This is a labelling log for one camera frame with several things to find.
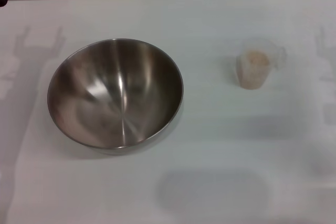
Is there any clear plastic measuring cup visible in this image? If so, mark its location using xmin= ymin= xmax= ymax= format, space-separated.
xmin=235 ymin=38 xmax=287 ymax=90

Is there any stainless steel mixing bowl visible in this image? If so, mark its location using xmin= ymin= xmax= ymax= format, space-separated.
xmin=47 ymin=38 xmax=184 ymax=156

